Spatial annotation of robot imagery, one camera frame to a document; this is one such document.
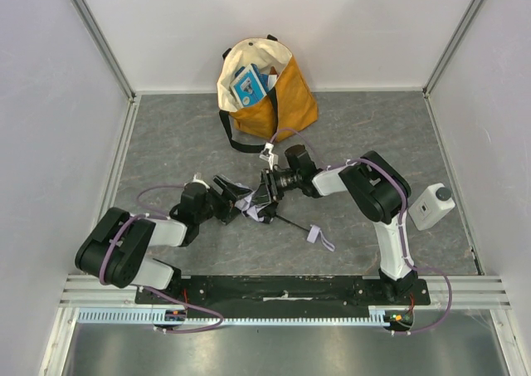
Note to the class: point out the light blue cable duct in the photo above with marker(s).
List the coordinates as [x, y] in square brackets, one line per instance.
[122, 316]

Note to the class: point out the lavender folding umbrella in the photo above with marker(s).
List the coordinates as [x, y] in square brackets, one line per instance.
[266, 213]

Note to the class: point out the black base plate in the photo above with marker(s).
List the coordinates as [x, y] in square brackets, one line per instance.
[293, 297]

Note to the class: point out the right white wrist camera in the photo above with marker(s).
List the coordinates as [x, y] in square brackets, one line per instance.
[268, 155]

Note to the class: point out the yellow canvas tote bag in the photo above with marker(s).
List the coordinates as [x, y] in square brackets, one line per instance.
[288, 108]

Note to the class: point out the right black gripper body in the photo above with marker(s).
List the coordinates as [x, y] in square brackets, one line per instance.
[270, 186]

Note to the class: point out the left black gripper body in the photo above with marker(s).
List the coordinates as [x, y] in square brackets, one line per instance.
[226, 199]

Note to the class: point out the blue boxed item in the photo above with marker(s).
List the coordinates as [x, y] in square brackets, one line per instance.
[247, 86]

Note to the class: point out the white card in bag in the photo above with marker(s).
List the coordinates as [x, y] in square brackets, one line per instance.
[271, 80]

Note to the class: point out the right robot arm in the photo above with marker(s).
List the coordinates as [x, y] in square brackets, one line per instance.
[378, 190]

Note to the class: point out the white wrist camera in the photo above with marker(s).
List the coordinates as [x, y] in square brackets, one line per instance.
[197, 178]
[268, 155]

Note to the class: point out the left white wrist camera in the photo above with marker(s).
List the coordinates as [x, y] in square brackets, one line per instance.
[197, 178]

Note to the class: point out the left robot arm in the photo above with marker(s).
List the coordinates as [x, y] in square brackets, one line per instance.
[116, 251]

